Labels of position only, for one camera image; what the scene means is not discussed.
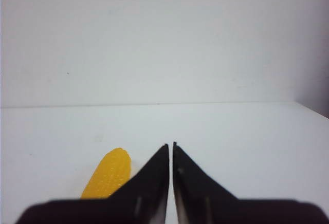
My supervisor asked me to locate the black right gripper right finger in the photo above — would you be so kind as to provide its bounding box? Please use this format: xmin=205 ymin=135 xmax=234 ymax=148
xmin=172 ymin=142 xmax=328 ymax=223

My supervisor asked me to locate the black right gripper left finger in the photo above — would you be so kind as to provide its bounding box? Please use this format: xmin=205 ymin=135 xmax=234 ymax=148
xmin=17 ymin=144 xmax=170 ymax=223

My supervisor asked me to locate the yellow toy corn cob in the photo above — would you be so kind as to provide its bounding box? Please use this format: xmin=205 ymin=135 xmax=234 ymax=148
xmin=81 ymin=148 xmax=131 ymax=199

